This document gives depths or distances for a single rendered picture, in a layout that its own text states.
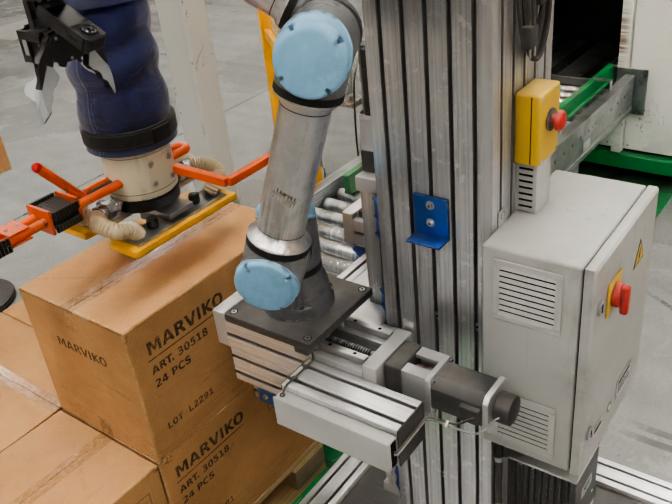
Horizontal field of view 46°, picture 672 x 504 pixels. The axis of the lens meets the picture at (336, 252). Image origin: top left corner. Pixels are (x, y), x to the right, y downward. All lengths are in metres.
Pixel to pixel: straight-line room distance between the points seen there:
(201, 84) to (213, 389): 1.66
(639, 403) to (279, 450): 1.28
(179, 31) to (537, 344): 2.31
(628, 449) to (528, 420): 1.24
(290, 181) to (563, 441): 0.72
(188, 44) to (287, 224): 2.11
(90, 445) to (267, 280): 0.96
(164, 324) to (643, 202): 1.08
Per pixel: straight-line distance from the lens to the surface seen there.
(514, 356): 1.52
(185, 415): 2.08
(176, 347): 1.97
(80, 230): 2.04
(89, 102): 1.88
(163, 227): 1.94
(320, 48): 1.19
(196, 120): 3.51
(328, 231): 2.91
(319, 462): 2.69
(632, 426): 2.90
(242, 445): 2.31
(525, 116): 1.43
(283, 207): 1.33
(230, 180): 1.85
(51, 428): 2.30
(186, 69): 3.44
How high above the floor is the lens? 1.95
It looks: 31 degrees down
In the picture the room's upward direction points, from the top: 6 degrees counter-clockwise
